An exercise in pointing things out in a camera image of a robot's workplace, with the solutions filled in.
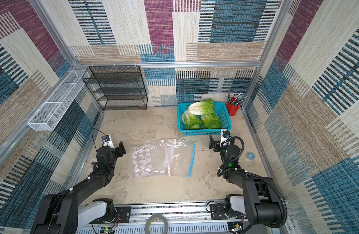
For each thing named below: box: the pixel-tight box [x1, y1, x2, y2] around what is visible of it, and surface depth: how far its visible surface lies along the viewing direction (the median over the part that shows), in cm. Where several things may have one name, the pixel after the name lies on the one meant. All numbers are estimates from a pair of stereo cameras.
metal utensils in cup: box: [225, 91, 248, 106], surface depth 111 cm
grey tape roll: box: [144, 214, 169, 234], surface depth 71 cm
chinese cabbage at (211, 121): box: [200, 113, 222, 130], surface depth 103 cm
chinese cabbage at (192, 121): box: [181, 109, 205, 130], surface depth 104 cm
